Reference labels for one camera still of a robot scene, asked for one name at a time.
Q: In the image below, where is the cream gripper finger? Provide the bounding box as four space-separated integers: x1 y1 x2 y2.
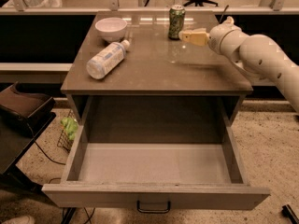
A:
178 30 192 42

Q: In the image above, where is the green soda can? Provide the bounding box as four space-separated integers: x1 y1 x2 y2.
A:
168 5 185 40

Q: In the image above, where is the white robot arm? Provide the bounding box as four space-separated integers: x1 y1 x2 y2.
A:
178 16 299 113

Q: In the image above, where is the grey drawer cabinet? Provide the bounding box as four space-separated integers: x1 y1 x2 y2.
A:
62 11 252 144

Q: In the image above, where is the white bowl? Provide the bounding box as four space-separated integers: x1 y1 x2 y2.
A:
95 17 127 43

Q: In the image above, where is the white plastic bottle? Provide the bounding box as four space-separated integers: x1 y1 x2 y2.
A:
86 40 130 79

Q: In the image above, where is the green object in basket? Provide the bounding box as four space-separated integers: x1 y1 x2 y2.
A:
61 117 78 141

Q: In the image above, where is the open grey drawer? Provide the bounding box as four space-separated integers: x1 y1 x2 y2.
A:
43 123 270 210

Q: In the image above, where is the dark side table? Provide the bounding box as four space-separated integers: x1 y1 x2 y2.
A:
0 82 55 193

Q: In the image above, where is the black object bottom right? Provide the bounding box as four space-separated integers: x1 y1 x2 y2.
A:
281 204 299 224

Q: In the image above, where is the white shoe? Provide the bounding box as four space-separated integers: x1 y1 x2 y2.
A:
1 216 35 224

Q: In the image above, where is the wire basket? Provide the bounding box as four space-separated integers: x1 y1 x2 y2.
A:
57 111 75 152

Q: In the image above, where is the black drawer handle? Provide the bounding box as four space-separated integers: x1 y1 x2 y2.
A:
136 201 171 214

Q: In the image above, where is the black cable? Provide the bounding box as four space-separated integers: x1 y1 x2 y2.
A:
27 121 67 166

